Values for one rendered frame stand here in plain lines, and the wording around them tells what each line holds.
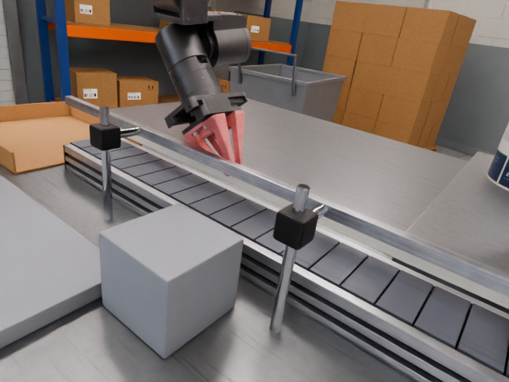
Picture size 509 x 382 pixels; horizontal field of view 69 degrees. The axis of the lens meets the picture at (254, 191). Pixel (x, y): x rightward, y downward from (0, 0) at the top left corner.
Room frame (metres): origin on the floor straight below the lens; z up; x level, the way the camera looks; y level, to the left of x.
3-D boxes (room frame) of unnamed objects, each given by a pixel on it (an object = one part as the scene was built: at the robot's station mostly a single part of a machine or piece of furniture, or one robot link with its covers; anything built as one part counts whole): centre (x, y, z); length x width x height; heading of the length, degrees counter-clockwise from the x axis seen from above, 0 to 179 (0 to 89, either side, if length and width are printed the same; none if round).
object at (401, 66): (4.10, -1.21, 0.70); 1.20 x 0.83 x 1.39; 50
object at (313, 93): (2.97, -0.14, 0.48); 0.89 x 0.63 x 0.96; 153
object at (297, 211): (0.32, -0.05, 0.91); 0.07 x 0.03 x 0.17; 146
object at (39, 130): (0.76, 0.46, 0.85); 0.30 x 0.26 x 0.04; 56
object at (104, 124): (0.49, 0.19, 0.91); 0.07 x 0.03 x 0.17; 146
